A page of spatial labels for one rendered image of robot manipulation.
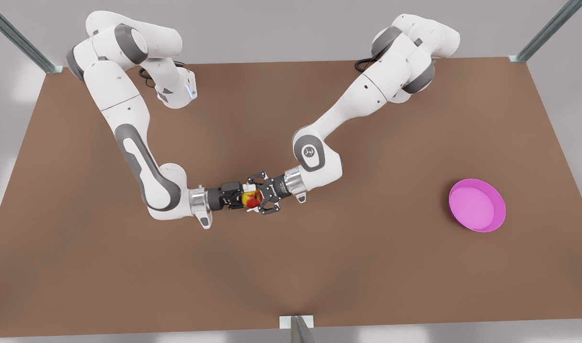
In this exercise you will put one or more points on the red yellow apple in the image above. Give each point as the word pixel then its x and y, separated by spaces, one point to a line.
pixel 250 199

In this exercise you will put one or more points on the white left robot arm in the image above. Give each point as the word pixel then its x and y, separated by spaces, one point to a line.
pixel 362 100

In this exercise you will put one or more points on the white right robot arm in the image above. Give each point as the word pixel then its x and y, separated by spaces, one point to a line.
pixel 128 143

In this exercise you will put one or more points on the pink round plate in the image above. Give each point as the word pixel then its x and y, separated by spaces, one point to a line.
pixel 476 206

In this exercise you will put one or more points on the silver frame post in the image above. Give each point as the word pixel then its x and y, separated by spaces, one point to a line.
pixel 19 38
pixel 300 331
pixel 548 31

